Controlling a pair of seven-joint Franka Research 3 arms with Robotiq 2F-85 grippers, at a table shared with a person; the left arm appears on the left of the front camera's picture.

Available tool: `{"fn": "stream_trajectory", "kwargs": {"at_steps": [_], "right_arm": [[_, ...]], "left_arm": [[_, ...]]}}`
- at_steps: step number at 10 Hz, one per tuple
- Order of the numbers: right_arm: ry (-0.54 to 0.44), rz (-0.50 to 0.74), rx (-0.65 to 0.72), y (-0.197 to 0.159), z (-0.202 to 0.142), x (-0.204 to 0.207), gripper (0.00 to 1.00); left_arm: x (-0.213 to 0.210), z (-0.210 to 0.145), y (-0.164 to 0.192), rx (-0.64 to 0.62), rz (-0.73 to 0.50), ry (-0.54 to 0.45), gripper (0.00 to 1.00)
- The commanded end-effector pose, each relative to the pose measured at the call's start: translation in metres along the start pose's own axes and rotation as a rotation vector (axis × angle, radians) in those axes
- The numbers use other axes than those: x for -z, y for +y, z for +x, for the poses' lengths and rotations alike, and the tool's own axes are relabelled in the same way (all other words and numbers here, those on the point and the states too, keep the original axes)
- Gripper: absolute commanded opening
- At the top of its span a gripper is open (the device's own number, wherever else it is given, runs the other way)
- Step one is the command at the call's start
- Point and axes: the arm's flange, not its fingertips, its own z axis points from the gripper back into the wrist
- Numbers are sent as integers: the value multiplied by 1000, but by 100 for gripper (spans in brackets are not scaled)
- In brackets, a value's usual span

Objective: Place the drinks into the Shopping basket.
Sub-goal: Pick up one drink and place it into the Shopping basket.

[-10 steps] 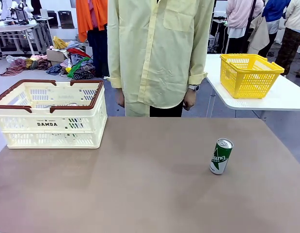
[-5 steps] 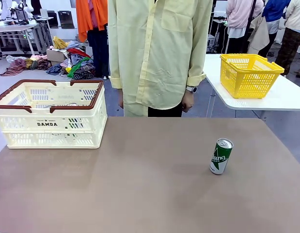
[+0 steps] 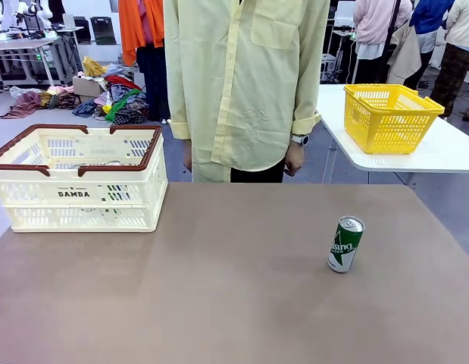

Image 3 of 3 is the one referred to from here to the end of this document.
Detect yellow plastic basket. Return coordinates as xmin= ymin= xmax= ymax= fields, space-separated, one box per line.
xmin=343 ymin=83 xmax=446 ymax=155

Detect person left hand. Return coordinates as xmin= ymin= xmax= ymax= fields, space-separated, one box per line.
xmin=283 ymin=143 xmax=305 ymax=177

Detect person left forearm yellow sleeve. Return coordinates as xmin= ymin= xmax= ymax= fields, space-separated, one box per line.
xmin=292 ymin=71 xmax=330 ymax=137

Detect cream plastic shopping basket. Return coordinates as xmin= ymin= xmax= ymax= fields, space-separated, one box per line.
xmin=0 ymin=124 xmax=170 ymax=234

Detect white side table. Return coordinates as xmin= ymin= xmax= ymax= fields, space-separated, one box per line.
xmin=316 ymin=83 xmax=469 ymax=174

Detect person in orange top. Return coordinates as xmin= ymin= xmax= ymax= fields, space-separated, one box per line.
xmin=118 ymin=0 xmax=170 ymax=123

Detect green white star can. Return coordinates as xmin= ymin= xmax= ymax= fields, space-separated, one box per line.
xmin=327 ymin=215 xmax=366 ymax=274

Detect person in pink sweater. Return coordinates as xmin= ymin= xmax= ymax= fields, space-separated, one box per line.
xmin=352 ymin=0 xmax=414 ymax=85

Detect cardboard box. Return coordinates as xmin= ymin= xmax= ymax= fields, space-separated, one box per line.
xmin=72 ymin=75 xmax=106 ymax=104

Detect person in blue jacket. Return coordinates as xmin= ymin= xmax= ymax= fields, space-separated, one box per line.
xmin=404 ymin=0 xmax=457 ymax=90

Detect black chair back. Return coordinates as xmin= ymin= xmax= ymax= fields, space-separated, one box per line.
xmin=89 ymin=17 xmax=117 ymax=46
xmin=73 ymin=15 xmax=92 ymax=42

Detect person right forearm yellow sleeve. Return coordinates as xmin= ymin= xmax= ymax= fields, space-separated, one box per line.
xmin=164 ymin=71 xmax=193 ymax=141

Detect colourful clothes pile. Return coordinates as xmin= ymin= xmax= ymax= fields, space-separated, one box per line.
xmin=72 ymin=55 xmax=149 ymax=126

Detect beige coat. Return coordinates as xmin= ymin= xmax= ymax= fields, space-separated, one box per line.
xmin=387 ymin=22 xmax=423 ymax=80

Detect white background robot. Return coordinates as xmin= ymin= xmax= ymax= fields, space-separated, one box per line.
xmin=14 ymin=0 xmax=57 ymax=39

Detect grey background desk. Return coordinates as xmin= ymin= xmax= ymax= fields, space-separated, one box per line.
xmin=0 ymin=36 xmax=83 ymax=88

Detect white computer case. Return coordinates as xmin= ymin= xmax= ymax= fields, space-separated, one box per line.
xmin=320 ymin=52 xmax=338 ymax=83

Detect white table leg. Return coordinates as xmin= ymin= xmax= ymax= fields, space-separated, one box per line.
xmin=323 ymin=127 xmax=339 ymax=185

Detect reddish clothes pile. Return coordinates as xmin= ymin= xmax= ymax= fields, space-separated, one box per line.
xmin=0 ymin=85 xmax=82 ymax=121

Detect brown basket handle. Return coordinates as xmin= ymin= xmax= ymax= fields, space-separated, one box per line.
xmin=0 ymin=124 xmax=89 ymax=178
xmin=77 ymin=124 xmax=163 ymax=178

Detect person in yellow shirt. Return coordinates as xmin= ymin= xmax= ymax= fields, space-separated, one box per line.
xmin=164 ymin=0 xmax=332 ymax=184

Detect person right hand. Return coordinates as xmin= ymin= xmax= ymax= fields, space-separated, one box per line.
xmin=182 ymin=139 xmax=193 ymax=171

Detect person in cream sweater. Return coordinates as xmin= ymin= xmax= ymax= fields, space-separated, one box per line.
xmin=430 ymin=0 xmax=469 ymax=119

